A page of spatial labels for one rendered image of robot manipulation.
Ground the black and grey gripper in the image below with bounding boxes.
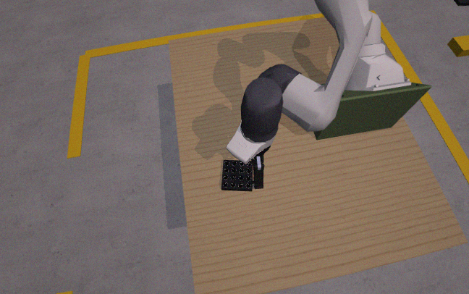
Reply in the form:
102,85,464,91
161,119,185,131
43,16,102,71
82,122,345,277
251,146,271,189

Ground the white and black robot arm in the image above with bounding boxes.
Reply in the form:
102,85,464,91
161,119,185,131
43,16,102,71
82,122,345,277
227,0,411,164

